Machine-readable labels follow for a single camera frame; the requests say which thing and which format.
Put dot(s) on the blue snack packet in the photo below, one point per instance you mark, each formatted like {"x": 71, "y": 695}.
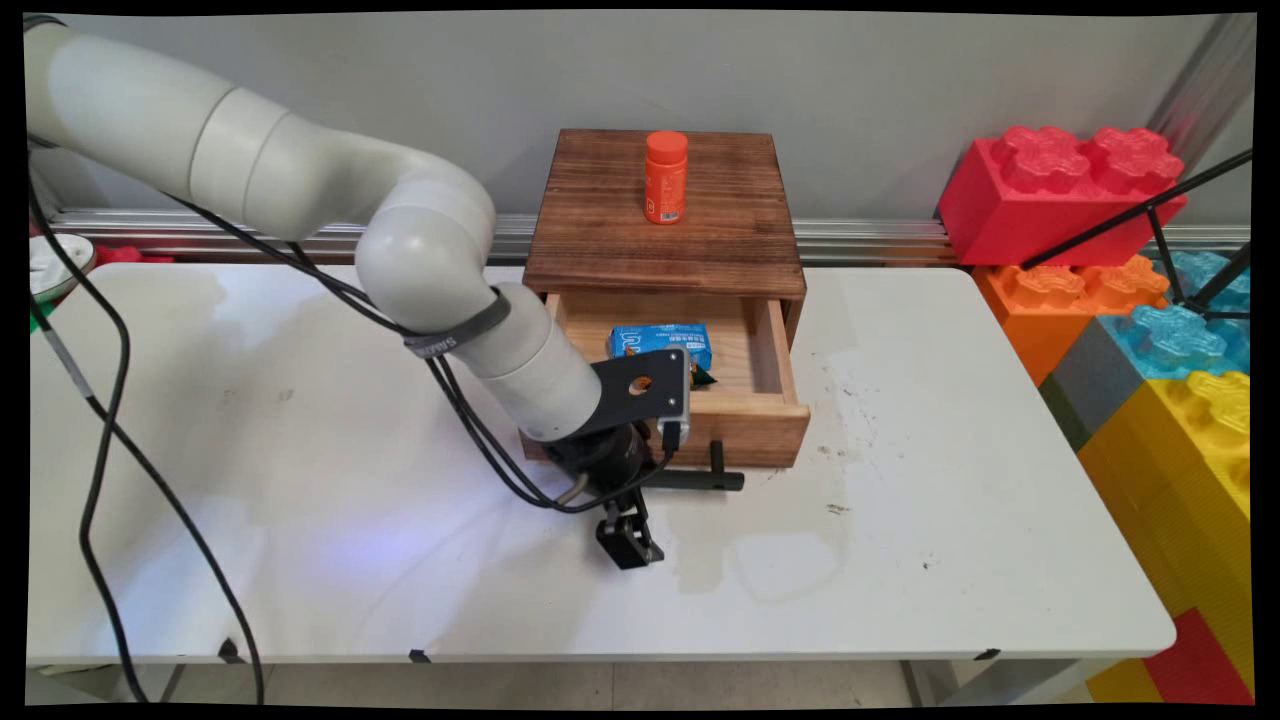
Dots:
{"x": 660, "y": 343}

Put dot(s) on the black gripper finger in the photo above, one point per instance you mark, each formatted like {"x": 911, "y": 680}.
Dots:
{"x": 622, "y": 540}
{"x": 648, "y": 530}

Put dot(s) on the big red toy brick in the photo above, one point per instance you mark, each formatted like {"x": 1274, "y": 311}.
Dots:
{"x": 1050, "y": 200}

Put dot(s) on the black tripod stand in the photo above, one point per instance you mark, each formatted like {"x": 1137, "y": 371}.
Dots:
{"x": 1150, "y": 215}

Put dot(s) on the white bowl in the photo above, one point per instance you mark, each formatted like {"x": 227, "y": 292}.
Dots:
{"x": 58, "y": 262}

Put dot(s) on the big orange toy brick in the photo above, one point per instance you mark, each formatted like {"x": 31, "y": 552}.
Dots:
{"x": 1050, "y": 300}

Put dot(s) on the orange plastic bottle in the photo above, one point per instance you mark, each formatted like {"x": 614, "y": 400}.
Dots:
{"x": 666, "y": 180}

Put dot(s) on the big grey toy brick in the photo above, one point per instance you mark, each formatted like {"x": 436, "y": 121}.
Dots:
{"x": 1095, "y": 385}

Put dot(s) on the aluminium rail along wall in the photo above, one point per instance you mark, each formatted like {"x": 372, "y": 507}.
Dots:
{"x": 900, "y": 240}

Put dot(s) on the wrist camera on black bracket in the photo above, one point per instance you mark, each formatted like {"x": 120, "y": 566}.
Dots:
{"x": 640, "y": 390}

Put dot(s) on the big translucent blue toy brick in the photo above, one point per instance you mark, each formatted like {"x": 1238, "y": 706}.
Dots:
{"x": 1180, "y": 340}

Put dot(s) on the small dark green packet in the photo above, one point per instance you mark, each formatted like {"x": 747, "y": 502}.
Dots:
{"x": 702, "y": 377}

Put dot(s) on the big yellow toy brick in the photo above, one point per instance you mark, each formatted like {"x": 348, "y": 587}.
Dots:
{"x": 1180, "y": 480}

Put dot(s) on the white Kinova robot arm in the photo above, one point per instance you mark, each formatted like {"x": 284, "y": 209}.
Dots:
{"x": 300, "y": 180}

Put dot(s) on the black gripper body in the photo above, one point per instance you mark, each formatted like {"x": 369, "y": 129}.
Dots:
{"x": 600, "y": 455}

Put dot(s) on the small red toy brick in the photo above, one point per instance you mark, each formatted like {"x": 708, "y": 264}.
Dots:
{"x": 1200, "y": 665}

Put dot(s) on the aluminium frame post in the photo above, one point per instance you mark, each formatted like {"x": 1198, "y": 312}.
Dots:
{"x": 1205, "y": 80}

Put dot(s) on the dark wooden drawer cabinet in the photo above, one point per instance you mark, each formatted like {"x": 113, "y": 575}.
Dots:
{"x": 660, "y": 250}

